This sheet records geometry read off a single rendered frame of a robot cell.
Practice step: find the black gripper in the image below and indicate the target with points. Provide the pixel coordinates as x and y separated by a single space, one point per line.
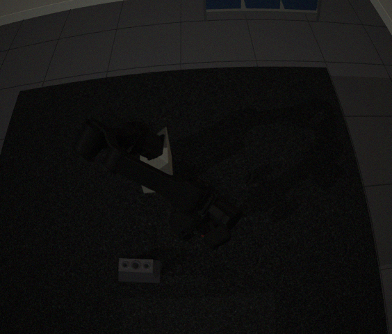
214 234

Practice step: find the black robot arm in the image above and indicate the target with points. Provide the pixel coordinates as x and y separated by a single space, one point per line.
185 194

